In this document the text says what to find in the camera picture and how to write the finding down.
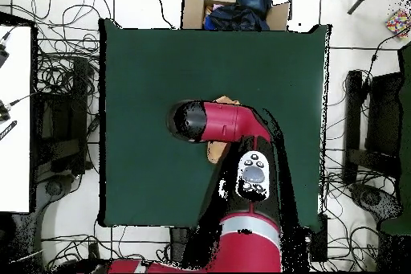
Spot tan terry towel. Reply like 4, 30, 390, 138
205, 95, 242, 165

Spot colourful dotted cloth item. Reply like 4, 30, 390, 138
385, 9, 411, 41

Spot dark green table cloth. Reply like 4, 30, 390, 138
98, 18, 332, 228

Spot brown cardboard box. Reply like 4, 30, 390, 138
181, 0, 291, 31

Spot dark blue clothing pile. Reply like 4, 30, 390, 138
203, 0, 274, 31

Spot black floor stand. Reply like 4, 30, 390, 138
343, 69, 402, 185
31, 56, 97, 175

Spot black box on floor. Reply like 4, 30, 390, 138
309, 214, 328, 262

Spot black power strip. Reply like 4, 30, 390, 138
87, 241, 102, 273

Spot dark round stand base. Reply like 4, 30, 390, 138
349, 183, 402, 222

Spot white side desk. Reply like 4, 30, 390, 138
0, 24, 33, 214

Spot green cloth on side table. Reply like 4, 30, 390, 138
380, 42, 411, 236

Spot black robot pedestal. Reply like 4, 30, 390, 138
169, 227, 193, 265

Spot tangled black floor cables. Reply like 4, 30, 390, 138
9, 0, 112, 95
41, 233, 171, 273
307, 170, 380, 272

